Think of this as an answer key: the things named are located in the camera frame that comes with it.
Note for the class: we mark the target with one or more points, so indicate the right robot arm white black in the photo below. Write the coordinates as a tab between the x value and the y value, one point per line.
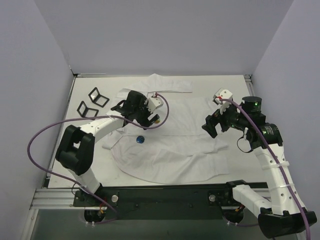
284	213

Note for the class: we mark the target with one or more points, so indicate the white garment shirt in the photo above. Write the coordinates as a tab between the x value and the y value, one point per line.
178	152

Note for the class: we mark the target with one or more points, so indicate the aluminium front rail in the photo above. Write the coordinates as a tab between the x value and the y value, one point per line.
52	199

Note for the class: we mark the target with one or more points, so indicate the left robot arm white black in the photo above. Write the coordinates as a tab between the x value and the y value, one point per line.
76	149

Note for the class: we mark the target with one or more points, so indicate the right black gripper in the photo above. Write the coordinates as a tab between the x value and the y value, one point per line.
217	122

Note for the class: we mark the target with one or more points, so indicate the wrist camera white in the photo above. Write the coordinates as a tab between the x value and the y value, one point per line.
220	99
154	103

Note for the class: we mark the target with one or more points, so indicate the black frame stand upper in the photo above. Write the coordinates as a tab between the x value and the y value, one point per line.
97	98

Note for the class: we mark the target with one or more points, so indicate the black frame stand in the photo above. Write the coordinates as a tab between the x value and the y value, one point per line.
97	98
86	112

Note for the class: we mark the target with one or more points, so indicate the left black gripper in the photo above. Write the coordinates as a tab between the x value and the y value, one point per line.
144	116

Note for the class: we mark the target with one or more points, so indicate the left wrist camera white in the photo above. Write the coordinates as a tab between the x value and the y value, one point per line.
154	103

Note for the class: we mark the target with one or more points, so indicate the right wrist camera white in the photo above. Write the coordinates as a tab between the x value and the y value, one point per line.
220	99

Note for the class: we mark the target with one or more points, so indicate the black frame stand lower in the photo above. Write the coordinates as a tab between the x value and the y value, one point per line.
86	112

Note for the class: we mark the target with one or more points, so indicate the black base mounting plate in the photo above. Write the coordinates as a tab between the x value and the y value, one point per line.
173	202

